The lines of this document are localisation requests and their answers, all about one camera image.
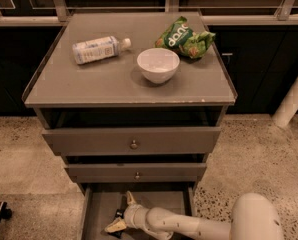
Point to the grey top drawer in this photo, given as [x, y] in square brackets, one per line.
[127, 141]

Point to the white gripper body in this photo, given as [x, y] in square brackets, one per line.
[131, 214]

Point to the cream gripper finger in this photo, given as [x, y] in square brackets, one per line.
[130, 198]
[118, 224]

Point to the white plastic drink bottle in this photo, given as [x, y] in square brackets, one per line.
[99, 49]

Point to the metal railing frame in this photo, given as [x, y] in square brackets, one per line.
[213, 12]

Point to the grey drawer cabinet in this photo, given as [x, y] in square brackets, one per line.
[112, 93]

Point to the white ceramic bowl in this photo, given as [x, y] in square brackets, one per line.
[158, 65]

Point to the green snack bag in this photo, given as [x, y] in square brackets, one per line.
[182, 40]

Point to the grey middle drawer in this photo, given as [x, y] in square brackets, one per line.
[136, 172]

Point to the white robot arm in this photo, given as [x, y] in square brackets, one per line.
[250, 189]

